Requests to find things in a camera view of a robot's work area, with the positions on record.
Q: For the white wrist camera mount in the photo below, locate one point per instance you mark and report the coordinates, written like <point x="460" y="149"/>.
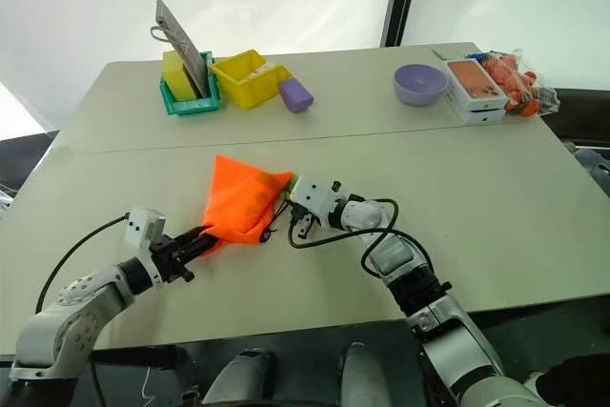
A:
<point x="312" y="195"/>
<point x="142" y="230"/>

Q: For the purple sponge block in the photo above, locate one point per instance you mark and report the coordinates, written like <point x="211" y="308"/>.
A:
<point x="295" y="95"/>

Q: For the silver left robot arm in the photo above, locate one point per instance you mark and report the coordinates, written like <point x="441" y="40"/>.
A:
<point x="71" y="311"/>

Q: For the white box with orange print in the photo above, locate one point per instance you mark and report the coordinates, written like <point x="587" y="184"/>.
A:
<point x="476" y="87"/>

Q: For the grey bundle beside table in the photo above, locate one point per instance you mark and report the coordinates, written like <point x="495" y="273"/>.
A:
<point x="591" y="166"/>

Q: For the yellow plastic bin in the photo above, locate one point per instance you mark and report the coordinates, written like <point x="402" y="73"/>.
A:
<point x="248" y="90"/>

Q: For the black object beside arm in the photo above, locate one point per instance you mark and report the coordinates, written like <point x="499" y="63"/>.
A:
<point x="576" y="380"/>

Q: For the orange fabric pouch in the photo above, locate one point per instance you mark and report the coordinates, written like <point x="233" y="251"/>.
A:
<point x="238" y="207"/>

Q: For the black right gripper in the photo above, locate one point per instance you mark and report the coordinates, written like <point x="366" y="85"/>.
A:
<point x="302" y="223"/>

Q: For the purple bowl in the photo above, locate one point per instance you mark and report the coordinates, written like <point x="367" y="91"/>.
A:
<point x="419" y="85"/>

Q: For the clear bag of orange items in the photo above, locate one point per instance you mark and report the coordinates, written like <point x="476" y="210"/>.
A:
<point x="522" y="83"/>

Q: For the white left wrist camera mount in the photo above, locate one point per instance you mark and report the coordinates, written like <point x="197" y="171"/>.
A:
<point x="142" y="230"/>

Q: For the yellow sponge block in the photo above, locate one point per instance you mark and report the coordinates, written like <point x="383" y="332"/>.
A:
<point x="177" y="78"/>

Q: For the green plastic bin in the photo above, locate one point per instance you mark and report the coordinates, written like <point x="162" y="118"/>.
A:
<point x="190" y="107"/>

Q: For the grey flat panel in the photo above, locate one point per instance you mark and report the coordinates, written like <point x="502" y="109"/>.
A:
<point x="183" y="49"/>

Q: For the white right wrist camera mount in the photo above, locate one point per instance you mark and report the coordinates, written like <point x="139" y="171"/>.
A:
<point x="312" y="195"/>

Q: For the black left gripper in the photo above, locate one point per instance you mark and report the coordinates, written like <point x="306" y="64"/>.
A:
<point x="169" y="259"/>

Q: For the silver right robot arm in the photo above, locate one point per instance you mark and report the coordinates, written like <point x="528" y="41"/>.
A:
<point x="457" y="345"/>

